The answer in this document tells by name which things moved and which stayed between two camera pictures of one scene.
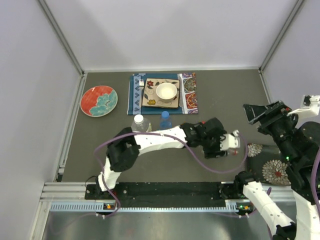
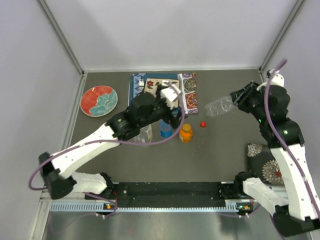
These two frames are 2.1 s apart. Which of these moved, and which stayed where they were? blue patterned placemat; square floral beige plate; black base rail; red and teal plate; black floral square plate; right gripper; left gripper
Moved: right gripper; left gripper
Stayed: red and teal plate; blue patterned placemat; black base rail; square floral beige plate; black floral square plate
